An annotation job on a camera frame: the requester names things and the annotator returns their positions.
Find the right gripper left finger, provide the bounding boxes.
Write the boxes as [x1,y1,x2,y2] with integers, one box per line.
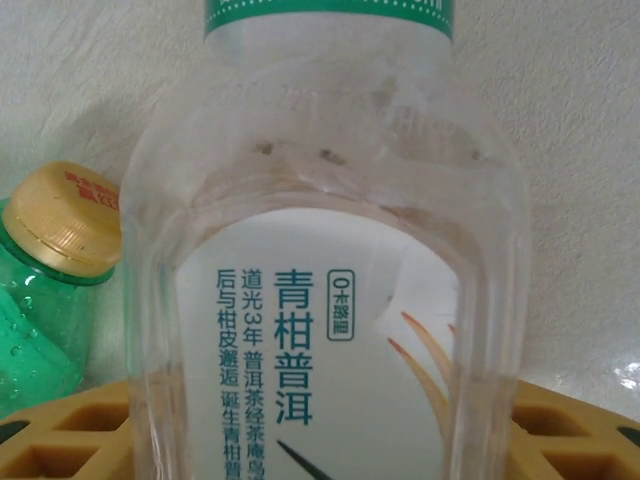
[0,377,136,480]

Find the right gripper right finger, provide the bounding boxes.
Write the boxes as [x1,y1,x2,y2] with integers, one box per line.
[509,377,640,480]

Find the clear tea bottle white label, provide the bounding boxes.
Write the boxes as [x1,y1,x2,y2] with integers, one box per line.
[119,0,534,480]

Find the green bottle yellow cap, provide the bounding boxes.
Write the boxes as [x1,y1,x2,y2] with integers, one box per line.
[0,159,126,416]

